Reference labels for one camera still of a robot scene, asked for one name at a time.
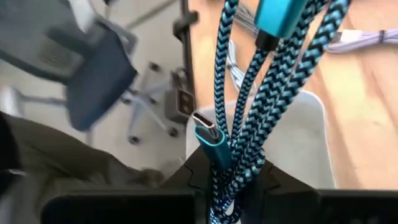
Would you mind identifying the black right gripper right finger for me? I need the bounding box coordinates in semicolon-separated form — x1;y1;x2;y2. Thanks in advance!
242;159;398;224

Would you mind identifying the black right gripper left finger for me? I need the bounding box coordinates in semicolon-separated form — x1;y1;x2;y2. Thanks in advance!
40;146;216;224

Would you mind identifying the blue black braided USB cable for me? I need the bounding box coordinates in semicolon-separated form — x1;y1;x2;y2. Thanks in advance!
190;0;353;224

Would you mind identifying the pale lilac braided cable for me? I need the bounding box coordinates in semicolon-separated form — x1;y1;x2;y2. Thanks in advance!
326;28;398;54

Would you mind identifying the white plastic tray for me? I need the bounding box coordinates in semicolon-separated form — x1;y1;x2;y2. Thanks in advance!
185;90;337;190

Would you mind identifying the person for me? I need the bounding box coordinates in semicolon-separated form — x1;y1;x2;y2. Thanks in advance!
0;111;165;200

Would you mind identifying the navy office chair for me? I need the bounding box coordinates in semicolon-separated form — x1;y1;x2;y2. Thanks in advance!
0;0;180;146

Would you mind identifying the small grey camera box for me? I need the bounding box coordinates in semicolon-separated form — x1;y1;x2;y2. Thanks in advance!
164;88;196;126

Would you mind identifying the pale blue braided cable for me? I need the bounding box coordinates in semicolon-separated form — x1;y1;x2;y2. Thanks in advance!
226;40;249;94

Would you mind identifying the grey braided cable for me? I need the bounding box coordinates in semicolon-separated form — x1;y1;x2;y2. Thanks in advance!
234;3;259;34

